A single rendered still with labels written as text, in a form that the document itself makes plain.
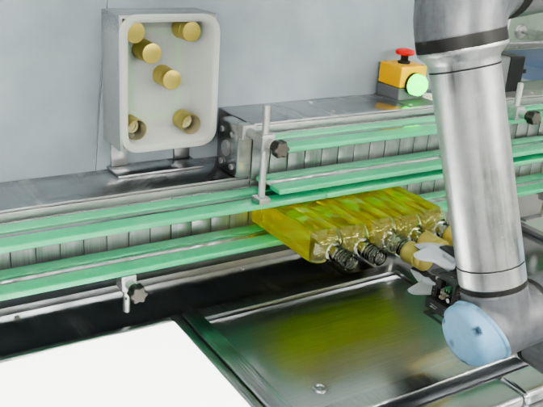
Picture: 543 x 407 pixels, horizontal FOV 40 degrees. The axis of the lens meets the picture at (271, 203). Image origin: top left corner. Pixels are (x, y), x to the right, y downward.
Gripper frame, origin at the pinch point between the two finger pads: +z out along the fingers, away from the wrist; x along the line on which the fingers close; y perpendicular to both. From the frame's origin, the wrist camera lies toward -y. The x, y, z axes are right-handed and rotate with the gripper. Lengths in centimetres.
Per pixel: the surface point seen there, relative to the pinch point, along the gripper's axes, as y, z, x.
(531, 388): -5.2, -20.7, 12.7
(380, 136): -6.5, 21.2, -13.8
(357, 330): 8.6, 3.3, 12.8
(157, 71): 29, 39, -23
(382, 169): -9.6, 22.9, -6.6
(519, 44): -126, 93, -16
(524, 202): -62, 30, 9
